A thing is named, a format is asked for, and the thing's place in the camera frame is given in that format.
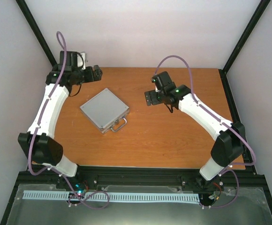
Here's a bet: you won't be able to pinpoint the aluminium poker case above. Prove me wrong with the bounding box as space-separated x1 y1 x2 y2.
80 88 130 134

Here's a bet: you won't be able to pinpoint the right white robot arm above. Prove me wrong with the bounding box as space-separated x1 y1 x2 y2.
144 85 245 188

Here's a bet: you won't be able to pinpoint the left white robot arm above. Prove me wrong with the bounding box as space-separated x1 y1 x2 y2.
18 65 103 189

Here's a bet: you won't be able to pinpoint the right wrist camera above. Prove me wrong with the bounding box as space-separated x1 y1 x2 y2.
151 71 176 91

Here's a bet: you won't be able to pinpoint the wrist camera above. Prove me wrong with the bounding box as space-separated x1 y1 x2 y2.
151 71 176 91
58 51 87 72

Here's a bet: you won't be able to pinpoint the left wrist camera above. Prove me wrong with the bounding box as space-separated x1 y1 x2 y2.
58 51 87 72

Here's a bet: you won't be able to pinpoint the left black frame post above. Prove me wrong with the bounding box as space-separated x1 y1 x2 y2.
16 0 57 69

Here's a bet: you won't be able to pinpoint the black frame post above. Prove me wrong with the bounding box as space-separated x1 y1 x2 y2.
222 0 271 74
16 0 57 69

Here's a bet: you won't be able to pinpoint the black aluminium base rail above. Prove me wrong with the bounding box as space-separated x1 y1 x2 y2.
16 165 265 193

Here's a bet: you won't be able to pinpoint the white slotted cable duct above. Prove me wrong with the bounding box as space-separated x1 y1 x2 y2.
22 190 199 204

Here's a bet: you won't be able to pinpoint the right black frame post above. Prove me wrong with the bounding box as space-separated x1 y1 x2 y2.
222 0 271 74

